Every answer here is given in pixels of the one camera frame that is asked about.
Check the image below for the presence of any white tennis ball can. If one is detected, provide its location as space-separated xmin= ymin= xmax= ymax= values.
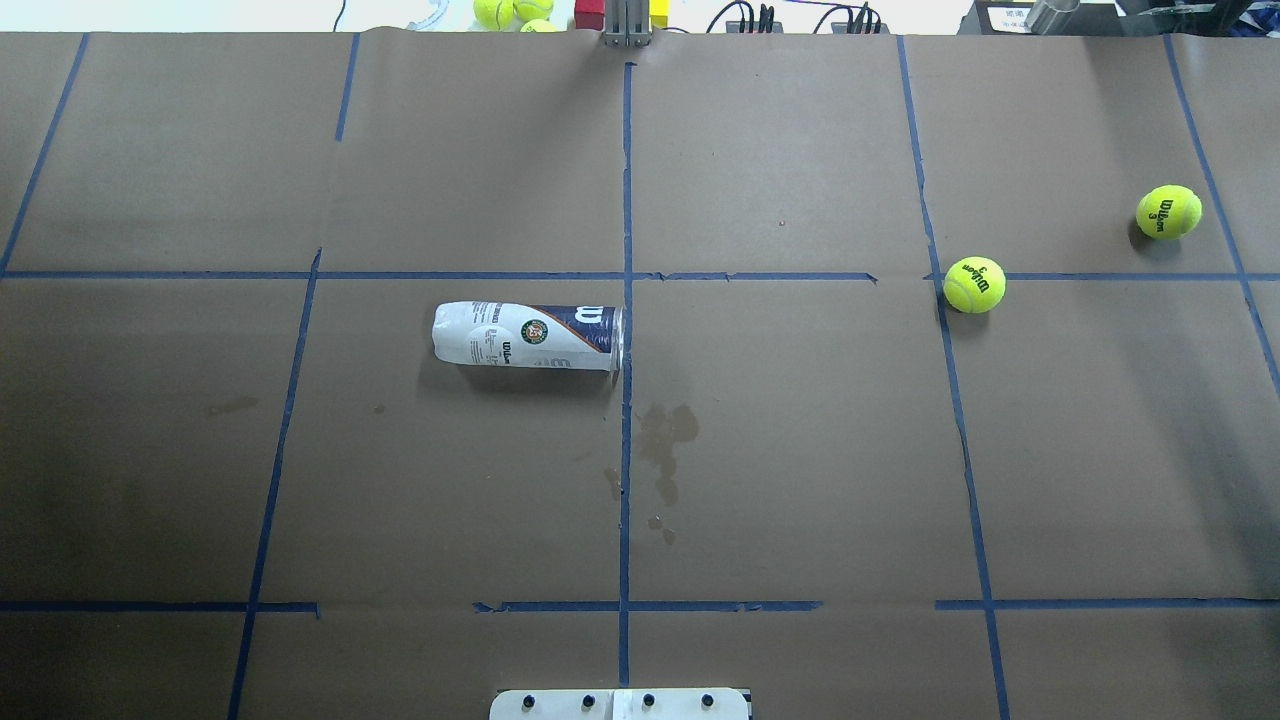
xmin=430 ymin=301 xmax=626 ymax=373

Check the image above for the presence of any yellow tennis ball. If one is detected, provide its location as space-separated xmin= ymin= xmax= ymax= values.
xmin=1135 ymin=184 xmax=1203 ymax=240
xmin=943 ymin=256 xmax=1007 ymax=314

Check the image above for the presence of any spare tennis ball three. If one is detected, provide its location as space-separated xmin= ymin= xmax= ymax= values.
xmin=520 ymin=18 xmax=561 ymax=33

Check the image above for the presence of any spare tennis ball two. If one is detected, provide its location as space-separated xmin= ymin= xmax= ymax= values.
xmin=513 ymin=0 xmax=556 ymax=22

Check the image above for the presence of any red cube block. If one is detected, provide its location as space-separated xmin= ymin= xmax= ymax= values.
xmin=573 ymin=0 xmax=605 ymax=31

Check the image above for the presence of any yellow cube block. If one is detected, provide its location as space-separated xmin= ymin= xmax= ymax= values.
xmin=648 ymin=0 xmax=671 ymax=29

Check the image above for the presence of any white camera mast with base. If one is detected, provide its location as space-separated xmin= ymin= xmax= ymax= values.
xmin=488 ymin=687 xmax=754 ymax=719

